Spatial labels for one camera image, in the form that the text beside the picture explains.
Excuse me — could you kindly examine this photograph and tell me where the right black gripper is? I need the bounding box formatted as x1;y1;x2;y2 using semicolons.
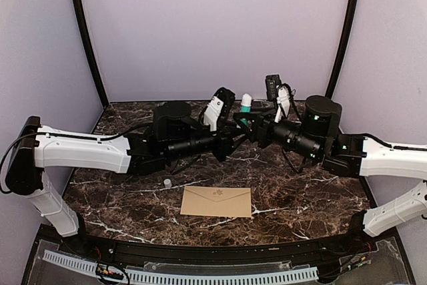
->
233;106;323;162

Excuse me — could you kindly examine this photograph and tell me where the green white glue stick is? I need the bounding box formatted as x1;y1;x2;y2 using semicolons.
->
240;93;252;113

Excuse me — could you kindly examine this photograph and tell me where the brown kraft paper envelope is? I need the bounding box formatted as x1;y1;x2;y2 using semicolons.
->
180;186;252;218

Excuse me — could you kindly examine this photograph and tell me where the white glue stick cap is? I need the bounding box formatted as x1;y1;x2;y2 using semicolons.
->
163;179;172;188

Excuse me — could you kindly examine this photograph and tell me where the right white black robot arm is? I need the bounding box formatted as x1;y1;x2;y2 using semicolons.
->
233;95;426;254

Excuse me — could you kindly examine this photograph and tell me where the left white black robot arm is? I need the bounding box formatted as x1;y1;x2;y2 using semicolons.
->
2;101;245;256

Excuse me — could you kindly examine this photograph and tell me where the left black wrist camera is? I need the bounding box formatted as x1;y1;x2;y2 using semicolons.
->
199;87;236;132

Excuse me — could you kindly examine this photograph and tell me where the white slotted cable duct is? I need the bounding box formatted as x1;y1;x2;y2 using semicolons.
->
42;250;319;285

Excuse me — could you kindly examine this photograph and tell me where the right black frame post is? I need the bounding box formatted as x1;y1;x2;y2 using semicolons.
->
325;0;358;99

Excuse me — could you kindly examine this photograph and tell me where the black frame post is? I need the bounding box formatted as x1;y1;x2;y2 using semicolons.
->
325;0;358;99
72;0;109;109

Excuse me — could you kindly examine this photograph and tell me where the black curved front rail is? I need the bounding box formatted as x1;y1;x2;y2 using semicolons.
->
35;223;398;268

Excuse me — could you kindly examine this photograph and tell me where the left black frame post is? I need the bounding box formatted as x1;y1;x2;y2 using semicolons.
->
72;0;109;109

